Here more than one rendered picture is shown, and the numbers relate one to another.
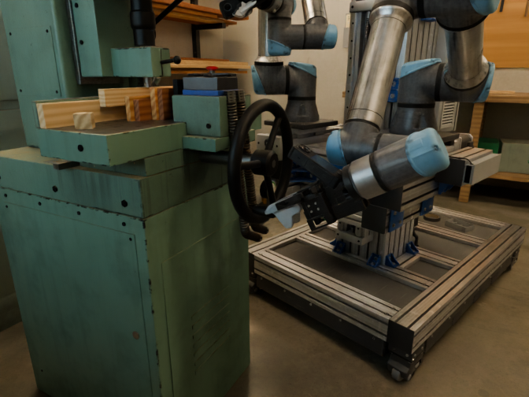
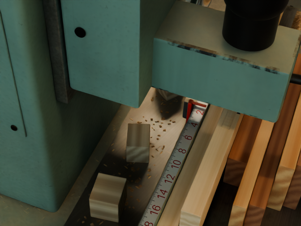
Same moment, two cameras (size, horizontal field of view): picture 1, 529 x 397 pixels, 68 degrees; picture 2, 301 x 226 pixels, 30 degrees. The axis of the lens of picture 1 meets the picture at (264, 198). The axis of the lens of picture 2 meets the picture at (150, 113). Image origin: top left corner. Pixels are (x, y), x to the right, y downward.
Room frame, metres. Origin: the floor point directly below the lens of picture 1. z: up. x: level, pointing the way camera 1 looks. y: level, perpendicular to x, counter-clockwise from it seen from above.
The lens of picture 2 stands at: (0.64, 0.45, 1.42)
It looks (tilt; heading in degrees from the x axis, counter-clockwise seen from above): 47 degrees down; 352
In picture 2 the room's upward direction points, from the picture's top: 2 degrees clockwise
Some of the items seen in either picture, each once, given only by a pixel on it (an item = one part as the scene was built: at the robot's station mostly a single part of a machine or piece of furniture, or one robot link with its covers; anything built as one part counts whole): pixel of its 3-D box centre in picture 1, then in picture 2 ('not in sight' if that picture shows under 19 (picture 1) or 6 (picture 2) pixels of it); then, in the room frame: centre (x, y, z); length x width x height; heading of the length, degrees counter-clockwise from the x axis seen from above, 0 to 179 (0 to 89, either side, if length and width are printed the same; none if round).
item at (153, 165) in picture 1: (171, 147); not in sight; (1.02, 0.25, 0.82); 0.40 x 0.21 x 0.04; 152
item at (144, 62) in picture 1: (141, 65); (223, 63); (1.06, 0.32, 1.03); 0.14 x 0.07 x 0.09; 62
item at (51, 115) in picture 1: (147, 105); (215, 122); (1.07, 0.31, 0.93); 0.60 x 0.02 x 0.05; 152
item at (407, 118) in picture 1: (414, 117); not in sight; (1.31, -0.50, 0.87); 0.15 x 0.15 x 0.10
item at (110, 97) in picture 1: (181, 93); (259, 49); (1.16, 0.24, 0.95); 0.55 x 0.02 x 0.04; 152
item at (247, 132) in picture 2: not in sight; (252, 123); (1.06, 0.27, 0.92); 0.16 x 0.02 x 0.04; 152
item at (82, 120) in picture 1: (84, 120); not in sight; (0.81, 0.37, 0.92); 0.03 x 0.03 x 0.03; 14
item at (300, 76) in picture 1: (300, 79); not in sight; (1.66, -0.15, 0.98); 0.13 x 0.12 x 0.14; 95
